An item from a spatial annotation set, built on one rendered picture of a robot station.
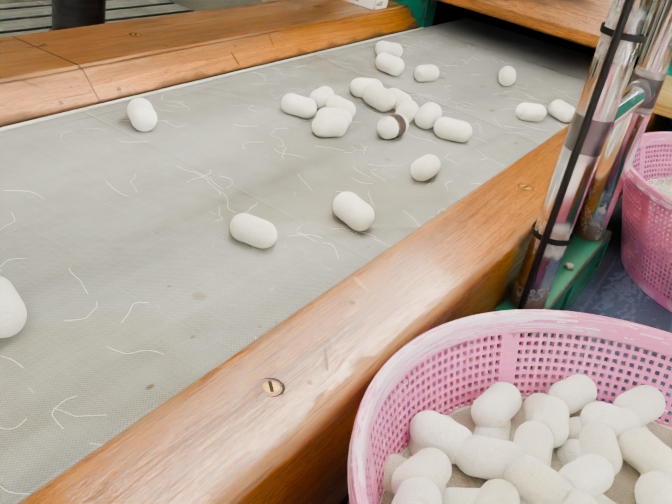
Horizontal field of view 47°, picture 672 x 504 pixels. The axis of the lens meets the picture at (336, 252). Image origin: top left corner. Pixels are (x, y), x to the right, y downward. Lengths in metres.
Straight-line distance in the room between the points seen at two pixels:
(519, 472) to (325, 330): 0.11
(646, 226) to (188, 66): 0.43
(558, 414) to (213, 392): 0.17
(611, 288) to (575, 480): 0.34
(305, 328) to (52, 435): 0.12
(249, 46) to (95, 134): 0.26
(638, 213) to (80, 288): 0.45
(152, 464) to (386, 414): 0.11
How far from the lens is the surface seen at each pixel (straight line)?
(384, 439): 0.35
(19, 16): 1.16
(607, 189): 0.64
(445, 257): 0.45
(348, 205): 0.51
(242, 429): 0.31
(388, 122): 0.67
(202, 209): 0.51
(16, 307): 0.38
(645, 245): 0.68
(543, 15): 1.01
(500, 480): 0.35
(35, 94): 0.64
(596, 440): 0.40
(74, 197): 0.51
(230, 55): 0.80
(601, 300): 0.66
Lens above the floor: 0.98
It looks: 29 degrees down
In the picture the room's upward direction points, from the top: 11 degrees clockwise
